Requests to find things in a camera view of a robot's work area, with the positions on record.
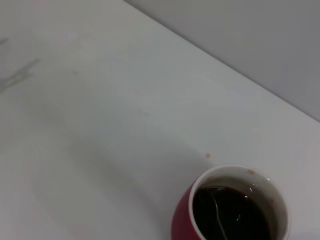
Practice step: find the red ceramic mug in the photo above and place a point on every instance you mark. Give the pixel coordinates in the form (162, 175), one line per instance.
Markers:
(185, 210)

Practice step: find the dark brown coffee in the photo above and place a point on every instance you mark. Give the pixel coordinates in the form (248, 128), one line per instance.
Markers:
(245, 212)

